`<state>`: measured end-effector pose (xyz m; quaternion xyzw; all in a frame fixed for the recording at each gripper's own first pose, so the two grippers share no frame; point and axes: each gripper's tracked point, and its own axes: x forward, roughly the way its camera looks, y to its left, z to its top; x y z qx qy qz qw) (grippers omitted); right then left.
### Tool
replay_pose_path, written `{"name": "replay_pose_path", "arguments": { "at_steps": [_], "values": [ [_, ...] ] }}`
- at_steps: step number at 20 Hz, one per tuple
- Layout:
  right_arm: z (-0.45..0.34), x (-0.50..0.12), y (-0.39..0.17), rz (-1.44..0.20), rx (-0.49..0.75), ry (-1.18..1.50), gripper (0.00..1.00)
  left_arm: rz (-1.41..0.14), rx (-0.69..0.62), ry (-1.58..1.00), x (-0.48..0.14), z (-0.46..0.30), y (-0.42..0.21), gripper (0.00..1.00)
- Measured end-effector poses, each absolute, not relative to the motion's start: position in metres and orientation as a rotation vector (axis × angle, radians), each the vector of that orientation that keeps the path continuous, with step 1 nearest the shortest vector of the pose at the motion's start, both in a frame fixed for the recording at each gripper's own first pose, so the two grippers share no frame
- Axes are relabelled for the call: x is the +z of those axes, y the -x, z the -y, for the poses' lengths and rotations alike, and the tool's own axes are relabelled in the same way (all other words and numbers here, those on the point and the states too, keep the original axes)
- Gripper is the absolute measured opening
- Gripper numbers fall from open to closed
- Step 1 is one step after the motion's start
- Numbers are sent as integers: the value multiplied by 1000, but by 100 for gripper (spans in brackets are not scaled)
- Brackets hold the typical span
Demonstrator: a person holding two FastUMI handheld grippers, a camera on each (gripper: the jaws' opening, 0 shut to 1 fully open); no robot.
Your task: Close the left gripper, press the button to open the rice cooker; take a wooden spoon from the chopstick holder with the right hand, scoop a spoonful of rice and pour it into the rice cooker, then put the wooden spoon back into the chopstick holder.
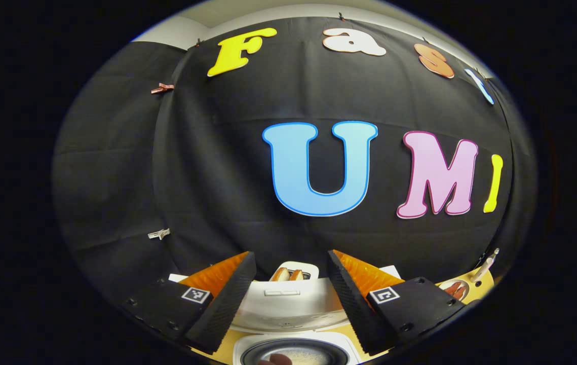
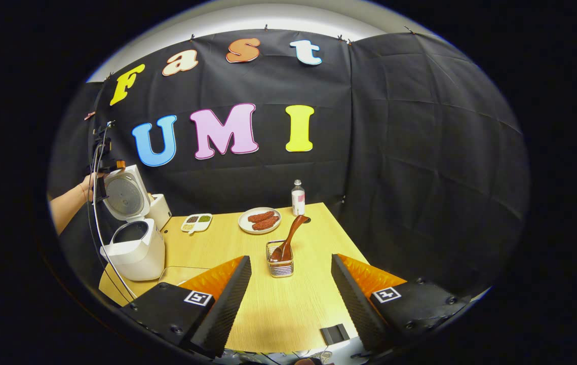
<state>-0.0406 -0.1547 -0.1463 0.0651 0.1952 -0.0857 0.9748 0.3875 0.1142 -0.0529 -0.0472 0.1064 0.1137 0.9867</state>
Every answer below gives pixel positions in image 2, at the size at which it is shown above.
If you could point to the white toaster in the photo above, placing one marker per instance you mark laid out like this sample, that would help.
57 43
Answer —
162 210

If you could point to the red sausage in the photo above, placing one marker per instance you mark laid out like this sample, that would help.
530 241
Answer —
266 224
260 217

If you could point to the black backdrop cloth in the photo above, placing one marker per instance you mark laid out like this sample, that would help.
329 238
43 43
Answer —
410 152

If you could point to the white rice cooker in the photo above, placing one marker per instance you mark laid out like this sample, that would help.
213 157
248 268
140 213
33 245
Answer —
139 256

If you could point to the brown wooden spoon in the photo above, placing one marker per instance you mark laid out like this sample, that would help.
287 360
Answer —
291 235

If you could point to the small clear bottle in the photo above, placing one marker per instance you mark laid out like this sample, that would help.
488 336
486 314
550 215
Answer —
298 200

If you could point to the white divided bean dish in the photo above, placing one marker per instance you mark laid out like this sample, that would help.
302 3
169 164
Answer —
197 225

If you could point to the white round plate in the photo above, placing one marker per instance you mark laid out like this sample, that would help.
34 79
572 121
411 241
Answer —
244 223

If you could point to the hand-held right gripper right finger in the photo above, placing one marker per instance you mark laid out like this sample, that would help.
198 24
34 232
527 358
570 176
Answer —
356 306

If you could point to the small black block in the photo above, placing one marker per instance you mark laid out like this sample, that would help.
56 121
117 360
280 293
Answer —
335 333

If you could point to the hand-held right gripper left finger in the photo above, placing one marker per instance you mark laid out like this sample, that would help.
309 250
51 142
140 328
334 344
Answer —
227 306

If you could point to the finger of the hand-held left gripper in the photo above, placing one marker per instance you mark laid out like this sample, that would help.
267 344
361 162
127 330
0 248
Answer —
120 164

